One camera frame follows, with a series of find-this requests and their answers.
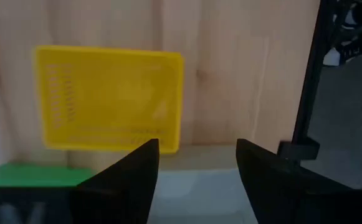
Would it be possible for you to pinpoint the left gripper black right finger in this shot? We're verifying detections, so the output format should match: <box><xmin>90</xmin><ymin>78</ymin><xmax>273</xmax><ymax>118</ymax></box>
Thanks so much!
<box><xmin>236</xmin><ymin>139</ymin><xmax>350</xmax><ymax>224</ymax></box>

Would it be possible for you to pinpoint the grey plastic storage basket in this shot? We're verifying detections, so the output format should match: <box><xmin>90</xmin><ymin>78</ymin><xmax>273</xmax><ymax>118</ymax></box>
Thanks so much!
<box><xmin>148</xmin><ymin>169</ymin><xmax>258</xmax><ymax>224</ymax></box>

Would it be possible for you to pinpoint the green plastic slotted basket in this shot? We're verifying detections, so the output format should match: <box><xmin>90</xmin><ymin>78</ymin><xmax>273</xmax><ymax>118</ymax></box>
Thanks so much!
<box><xmin>0</xmin><ymin>162</ymin><xmax>96</xmax><ymax>188</ymax></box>

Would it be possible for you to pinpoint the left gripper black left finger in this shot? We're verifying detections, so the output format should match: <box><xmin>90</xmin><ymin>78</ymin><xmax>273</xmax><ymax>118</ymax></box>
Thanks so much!
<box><xmin>71</xmin><ymin>139</ymin><xmax>161</xmax><ymax>224</ymax></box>

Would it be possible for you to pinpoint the yellow plastic slotted basket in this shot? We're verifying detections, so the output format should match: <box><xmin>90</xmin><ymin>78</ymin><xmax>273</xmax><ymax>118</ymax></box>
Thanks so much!
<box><xmin>34</xmin><ymin>45</ymin><xmax>185</xmax><ymax>155</ymax></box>

